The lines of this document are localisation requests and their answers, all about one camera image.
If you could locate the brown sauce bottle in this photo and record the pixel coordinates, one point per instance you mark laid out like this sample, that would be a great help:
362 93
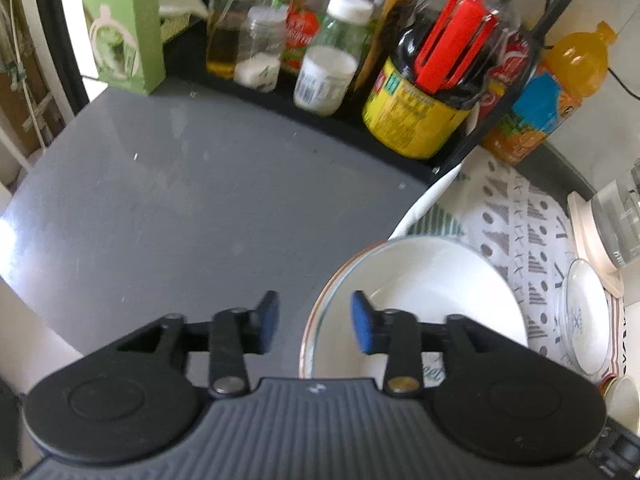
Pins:
387 15

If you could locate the orange juice bottle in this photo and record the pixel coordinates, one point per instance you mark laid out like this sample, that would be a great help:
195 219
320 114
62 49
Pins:
550 95

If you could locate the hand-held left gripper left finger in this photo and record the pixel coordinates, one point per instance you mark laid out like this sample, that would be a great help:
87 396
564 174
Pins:
268 320

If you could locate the patterned fringed table cloth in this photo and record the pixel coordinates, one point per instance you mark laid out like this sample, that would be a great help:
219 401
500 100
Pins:
505 230

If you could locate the small white patterned plate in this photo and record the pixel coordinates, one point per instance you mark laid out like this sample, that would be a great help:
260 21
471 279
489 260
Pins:
590 320

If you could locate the white plastic bag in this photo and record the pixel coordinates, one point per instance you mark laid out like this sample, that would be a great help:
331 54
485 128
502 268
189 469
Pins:
180 5

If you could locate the small glass jar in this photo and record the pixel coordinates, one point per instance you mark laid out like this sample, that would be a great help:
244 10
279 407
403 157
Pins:
257 65

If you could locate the green cardboard box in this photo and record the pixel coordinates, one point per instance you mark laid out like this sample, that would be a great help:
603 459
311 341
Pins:
125 35

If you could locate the white ceramic bowl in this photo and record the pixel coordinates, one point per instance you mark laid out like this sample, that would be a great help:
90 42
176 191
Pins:
624 405

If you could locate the red drink can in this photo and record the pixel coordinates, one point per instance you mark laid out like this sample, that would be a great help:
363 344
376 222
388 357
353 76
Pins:
492 105
515 55

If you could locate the small white cap bottle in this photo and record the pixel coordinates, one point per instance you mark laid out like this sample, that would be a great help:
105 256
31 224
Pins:
325 80

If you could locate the red label sauce bottle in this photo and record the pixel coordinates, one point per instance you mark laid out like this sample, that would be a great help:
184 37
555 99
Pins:
302 30

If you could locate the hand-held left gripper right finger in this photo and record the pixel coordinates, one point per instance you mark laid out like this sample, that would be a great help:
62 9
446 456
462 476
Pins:
361 322

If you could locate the black metal shelf rack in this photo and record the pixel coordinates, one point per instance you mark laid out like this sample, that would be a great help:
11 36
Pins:
350 127

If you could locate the large white flower plate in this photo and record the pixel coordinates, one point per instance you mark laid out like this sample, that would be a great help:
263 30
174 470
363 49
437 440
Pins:
430 280

